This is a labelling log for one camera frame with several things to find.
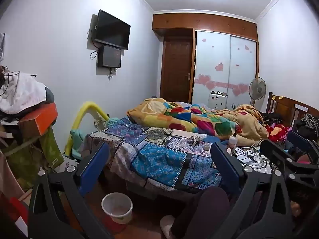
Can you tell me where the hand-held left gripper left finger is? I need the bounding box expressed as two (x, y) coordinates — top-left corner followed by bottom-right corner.
(28, 142), (112, 239)

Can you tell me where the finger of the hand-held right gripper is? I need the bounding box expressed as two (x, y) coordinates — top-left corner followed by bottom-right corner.
(287, 131), (319, 161)
(260, 139), (313, 178)

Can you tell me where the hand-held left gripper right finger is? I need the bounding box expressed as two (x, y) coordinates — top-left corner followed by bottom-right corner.
(210, 141), (297, 239)

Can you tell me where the white cable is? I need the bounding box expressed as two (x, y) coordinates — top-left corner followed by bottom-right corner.
(232, 146), (272, 170)

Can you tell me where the white plastic bin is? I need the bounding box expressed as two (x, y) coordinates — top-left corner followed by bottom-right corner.
(101, 192), (133, 224)

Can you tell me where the person's right hand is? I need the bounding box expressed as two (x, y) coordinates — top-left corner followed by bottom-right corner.
(290, 200), (303, 217)

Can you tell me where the black patterned cloth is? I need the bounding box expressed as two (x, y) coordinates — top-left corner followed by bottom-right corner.
(294, 113), (319, 135)

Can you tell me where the white squeeze bottle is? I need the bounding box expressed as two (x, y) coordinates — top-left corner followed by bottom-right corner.
(228, 132), (239, 148)

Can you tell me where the red plush cloth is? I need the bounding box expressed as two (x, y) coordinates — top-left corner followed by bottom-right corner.
(265, 124), (292, 143)

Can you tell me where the white plastic bag red print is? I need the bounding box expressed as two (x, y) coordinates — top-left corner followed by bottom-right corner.
(61, 158), (78, 174)

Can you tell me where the teal cloth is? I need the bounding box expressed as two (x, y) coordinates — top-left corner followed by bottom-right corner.
(71, 118), (120, 153)

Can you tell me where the small white gadget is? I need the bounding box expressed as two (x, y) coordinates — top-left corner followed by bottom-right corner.
(185, 134), (207, 148)

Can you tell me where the wooden headboard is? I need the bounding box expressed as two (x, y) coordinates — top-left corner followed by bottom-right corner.
(265, 92), (319, 127)

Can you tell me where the green floral fabric bag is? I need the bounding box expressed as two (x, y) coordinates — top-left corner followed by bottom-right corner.
(37, 127), (65, 171)

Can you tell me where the flat white box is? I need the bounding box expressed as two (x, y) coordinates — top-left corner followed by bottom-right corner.
(172, 129), (207, 139)

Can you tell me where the person's leg in dark pants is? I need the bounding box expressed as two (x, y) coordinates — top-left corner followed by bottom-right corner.
(171, 187), (231, 239)

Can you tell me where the yellow foam tube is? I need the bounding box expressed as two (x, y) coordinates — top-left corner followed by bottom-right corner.
(65, 101), (110, 156)

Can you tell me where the colourful heart blanket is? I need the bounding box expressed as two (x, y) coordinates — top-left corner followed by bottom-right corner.
(127, 98), (269, 146)

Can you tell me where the patchwork bed sheet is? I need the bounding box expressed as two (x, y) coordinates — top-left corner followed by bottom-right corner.
(83, 117), (272, 193)

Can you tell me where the small white cabinet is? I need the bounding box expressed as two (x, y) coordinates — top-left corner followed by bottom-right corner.
(209, 91), (228, 110)

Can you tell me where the standing fan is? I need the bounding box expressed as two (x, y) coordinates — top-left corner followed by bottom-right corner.
(249, 77), (267, 107)

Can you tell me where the orange box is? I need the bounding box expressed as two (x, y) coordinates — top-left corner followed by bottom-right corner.
(19, 103), (59, 138)

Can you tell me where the white slipper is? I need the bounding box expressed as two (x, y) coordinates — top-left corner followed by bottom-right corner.
(160, 215), (176, 239)

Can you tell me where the white cloth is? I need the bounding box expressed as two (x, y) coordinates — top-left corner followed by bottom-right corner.
(0, 73), (47, 115)

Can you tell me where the brown wooden door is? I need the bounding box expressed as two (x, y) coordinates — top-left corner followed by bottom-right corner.
(159, 36), (194, 104)

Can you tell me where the wooden wardrobe with sliding doors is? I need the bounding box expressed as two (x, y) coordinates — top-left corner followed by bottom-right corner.
(152, 13), (260, 110)

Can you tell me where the small black wall monitor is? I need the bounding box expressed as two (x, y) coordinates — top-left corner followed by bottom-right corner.
(97, 45), (122, 68)

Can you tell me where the black wall television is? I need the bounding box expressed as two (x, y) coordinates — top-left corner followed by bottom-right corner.
(93, 9), (131, 50)

